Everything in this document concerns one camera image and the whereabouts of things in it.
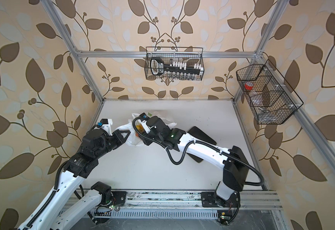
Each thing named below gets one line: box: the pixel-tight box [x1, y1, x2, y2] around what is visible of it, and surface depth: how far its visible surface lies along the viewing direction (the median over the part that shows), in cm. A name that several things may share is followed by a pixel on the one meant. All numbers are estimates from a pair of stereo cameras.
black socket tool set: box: [150, 57, 204, 77], surface depth 86 cm
